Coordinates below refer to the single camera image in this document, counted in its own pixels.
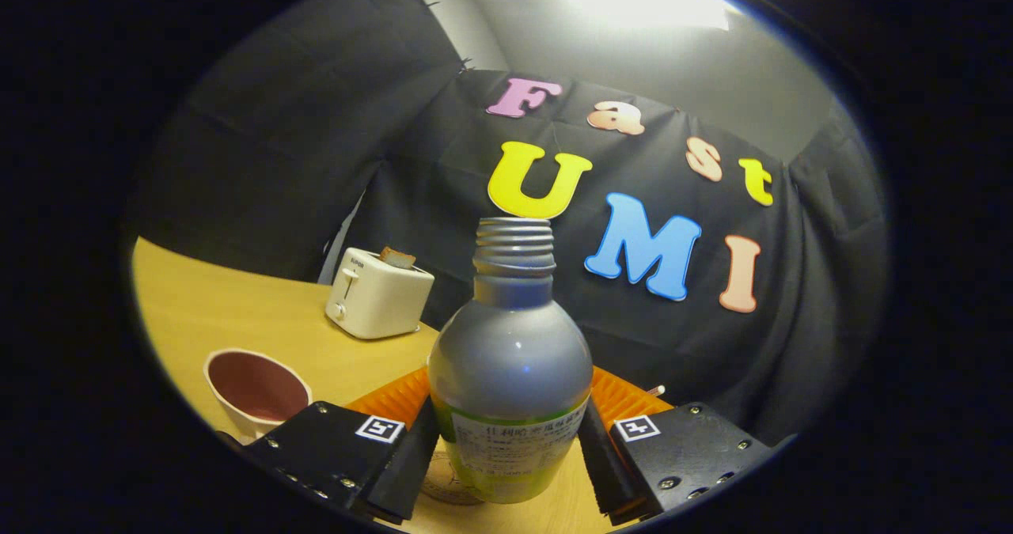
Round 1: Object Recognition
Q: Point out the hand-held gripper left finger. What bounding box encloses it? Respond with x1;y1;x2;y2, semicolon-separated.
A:
218;366;441;525

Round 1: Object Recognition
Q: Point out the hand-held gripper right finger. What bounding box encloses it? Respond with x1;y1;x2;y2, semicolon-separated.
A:
576;366;783;519

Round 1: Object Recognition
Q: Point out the round cork coaster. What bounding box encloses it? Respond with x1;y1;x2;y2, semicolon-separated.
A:
419;451;485;507

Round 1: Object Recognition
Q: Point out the silver juice bottle green label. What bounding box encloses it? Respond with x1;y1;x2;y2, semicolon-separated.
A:
427;216;594;506

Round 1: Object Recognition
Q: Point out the cream cup wooden handle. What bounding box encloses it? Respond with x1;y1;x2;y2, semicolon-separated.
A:
203;347;313;441

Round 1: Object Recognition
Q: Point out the cream toaster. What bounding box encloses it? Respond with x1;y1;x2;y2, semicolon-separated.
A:
324;247;436;341

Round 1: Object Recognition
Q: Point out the wooden table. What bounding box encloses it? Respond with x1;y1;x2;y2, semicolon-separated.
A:
131;237;628;533

